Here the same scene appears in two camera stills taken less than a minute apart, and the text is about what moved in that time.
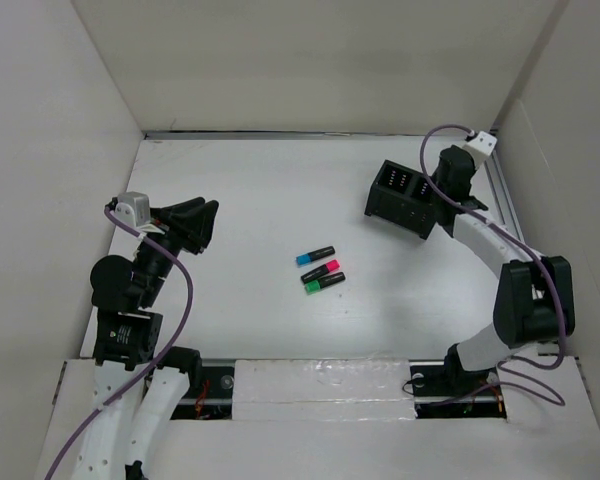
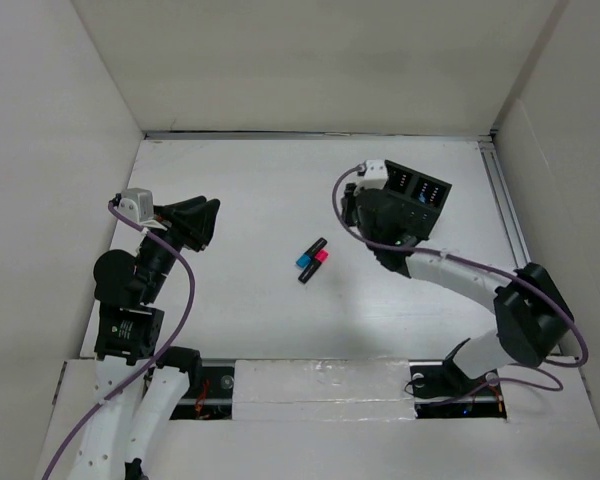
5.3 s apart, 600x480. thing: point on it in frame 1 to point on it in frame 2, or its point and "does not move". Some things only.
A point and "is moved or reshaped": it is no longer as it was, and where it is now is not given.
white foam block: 369,389 does not move
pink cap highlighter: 329,267 is moved or reshaped
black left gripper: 186,217 does not move
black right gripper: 434,175 to 349,200
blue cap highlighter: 315,255 is moved or reshaped
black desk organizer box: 402,197 does not move
